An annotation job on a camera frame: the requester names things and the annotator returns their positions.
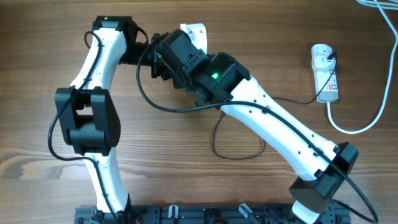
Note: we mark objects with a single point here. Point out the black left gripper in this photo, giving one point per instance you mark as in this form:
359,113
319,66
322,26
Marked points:
165,73

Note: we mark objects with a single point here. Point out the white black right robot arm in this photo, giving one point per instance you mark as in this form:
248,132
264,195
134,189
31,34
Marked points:
320,164

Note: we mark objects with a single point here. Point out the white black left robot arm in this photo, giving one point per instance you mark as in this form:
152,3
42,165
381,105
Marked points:
89,120

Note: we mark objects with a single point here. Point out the white power strip socket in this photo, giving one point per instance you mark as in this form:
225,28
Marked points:
324,62

